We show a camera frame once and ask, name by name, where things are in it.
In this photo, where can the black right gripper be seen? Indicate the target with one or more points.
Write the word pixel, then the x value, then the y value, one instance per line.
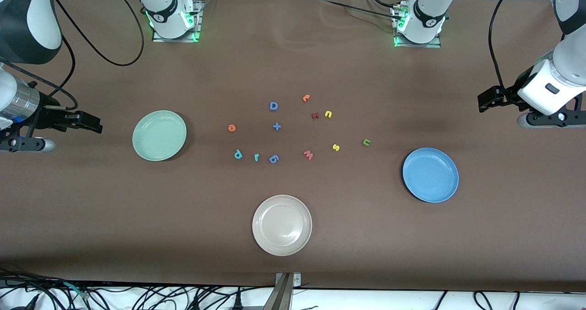
pixel 51 116

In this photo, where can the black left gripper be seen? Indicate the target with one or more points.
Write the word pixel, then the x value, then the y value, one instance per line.
pixel 509 95

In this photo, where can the teal letter p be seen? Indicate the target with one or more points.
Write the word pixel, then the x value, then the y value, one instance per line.
pixel 237 155

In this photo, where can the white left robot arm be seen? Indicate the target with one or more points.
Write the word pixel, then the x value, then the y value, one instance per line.
pixel 567 67

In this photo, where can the light green plate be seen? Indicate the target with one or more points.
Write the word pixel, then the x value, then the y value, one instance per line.
pixel 159 135

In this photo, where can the blue plate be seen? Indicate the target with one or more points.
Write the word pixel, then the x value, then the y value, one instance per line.
pixel 430 175

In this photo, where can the brown table cover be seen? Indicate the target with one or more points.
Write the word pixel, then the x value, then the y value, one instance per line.
pixel 412 236

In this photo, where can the blue letter D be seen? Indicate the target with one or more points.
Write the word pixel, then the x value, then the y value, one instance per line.
pixel 271 106

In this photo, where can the blue number 6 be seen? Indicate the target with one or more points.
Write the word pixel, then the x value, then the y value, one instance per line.
pixel 272 160

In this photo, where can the blue plus sign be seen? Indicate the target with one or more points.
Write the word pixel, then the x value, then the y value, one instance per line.
pixel 276 127

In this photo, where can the pink letter w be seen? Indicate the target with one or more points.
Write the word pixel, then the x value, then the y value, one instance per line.
pixel 308 154

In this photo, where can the beige plate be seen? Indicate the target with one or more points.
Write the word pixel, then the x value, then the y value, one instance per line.
pixel 282 225

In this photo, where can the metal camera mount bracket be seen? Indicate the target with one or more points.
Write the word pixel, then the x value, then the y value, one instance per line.
pixel 284 291

